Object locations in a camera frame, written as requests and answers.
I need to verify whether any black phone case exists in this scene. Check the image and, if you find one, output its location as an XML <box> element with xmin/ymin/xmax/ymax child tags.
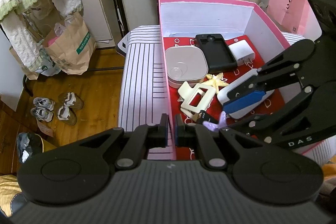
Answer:
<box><xmin>194</xmin><ymin>34</ymin><xmax>238</xmax><ymax>75</ymax></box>

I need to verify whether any slipper pair right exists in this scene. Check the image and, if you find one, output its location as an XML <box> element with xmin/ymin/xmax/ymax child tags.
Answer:
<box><xmin>56</xmin><ymin>92</ymin><xmax>84</xmax><ymax>126</ymax></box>

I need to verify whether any striped tablecloth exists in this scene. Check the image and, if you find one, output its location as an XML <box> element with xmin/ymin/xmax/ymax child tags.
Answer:
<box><xmin>118</xmin><ymin>25</ymin><xmax>176</xmax><ymax>160</ymax></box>

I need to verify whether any pinkish rounded square case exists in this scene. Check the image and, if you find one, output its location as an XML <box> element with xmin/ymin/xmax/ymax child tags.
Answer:
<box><xmin>165</xmin><ymin>46</ymin><xmax>209</xmax><ymax>89</ymax></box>

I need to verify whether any white wifi router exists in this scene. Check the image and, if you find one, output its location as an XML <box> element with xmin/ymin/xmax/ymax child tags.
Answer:
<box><xmin>217</xmin><ymin>69</ymin><xmax>274</xmax><ymax>119</ymax></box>

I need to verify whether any slipper pair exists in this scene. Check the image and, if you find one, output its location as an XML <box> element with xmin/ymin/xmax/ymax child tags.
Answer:
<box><xmin>30</xmin><ymin>97</ymin><xmax>55</xmax><ymax>123</ymax></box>
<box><xmin>56</xmin><ymin>92</ymin><xmax>84</xmax><ymax>126</ymax></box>

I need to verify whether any purple starfish hair clip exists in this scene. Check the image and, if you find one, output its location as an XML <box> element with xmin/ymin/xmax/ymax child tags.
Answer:
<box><xmin>203</xmin><ymin>111</ymin><xmax>227</xmax><ymax>132</ymax></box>

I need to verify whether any cream hair claw clip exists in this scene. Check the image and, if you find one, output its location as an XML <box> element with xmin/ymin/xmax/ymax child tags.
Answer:
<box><xmin>178</xmin><ymin>81</ymin><xmax>216</xmax><ymax>122</ymax></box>

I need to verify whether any yellow starfish hair clip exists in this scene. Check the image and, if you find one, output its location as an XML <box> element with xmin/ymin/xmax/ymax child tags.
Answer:
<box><xmin>203</xmin><ymin>72</ymin><xmax>228</xmax><ymax>94</ymax></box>

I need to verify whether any black remote control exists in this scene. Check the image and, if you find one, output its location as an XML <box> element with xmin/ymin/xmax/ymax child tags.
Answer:
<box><xmin>197</xmin><ymin>110</ymin><xmax>218</xmax><ymax>124</ymax></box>

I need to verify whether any white power adapter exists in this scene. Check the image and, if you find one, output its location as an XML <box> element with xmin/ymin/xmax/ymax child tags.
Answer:
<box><xmin>228</xmin><ymin>40</ymin><xmax>255</xmax><ymax>68</ymax></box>

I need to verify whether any brown paper bag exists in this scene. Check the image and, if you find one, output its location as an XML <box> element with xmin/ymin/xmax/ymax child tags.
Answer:
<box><xmin>42</xmin><ymin>12</ymin><xmax>96</xmax><ymax>75</ymax></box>

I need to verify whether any pink cardboard box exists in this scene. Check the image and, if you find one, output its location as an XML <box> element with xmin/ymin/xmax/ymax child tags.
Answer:
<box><xmin>158</xmin><ymin>0</ymin><xmax>325</xmax><ymax>160</ymax></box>

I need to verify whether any slipper pair left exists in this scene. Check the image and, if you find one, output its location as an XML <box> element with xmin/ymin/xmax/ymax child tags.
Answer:
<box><xmin>30</xmin><ymin>97</ymin><xmax>55</xmax><ymax>123</ymax></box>

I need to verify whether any pink paper shopping bag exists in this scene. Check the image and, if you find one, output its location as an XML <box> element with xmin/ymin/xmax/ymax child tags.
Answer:
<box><xmin>267</xmin><ymin>0</ymin><xmax>310</xmax><ymax>35</ymax></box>

